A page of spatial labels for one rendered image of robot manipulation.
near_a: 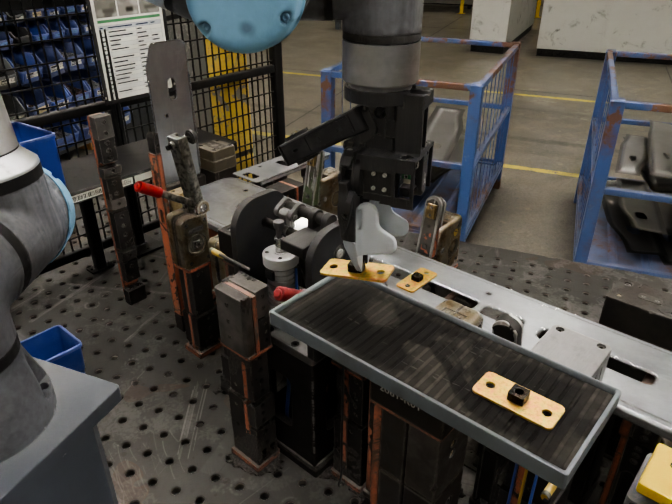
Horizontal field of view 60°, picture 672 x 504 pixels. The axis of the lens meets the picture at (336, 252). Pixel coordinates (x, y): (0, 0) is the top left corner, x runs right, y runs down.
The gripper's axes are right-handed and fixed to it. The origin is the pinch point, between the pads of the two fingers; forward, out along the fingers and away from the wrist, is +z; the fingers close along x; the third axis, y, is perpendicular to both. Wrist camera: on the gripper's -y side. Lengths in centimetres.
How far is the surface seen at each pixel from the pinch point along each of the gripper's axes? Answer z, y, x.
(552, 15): 71, -39, 814
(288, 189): 25, -44, 67
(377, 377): 7.6, 6.6, -10.7
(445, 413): 7.4, 14.5, -13.3
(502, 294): 23.5, 14.3, 35.6
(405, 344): 7.5, 7.8, -4.5
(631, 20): 73, 57, 816
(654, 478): 7.4, 32.7, -13.8
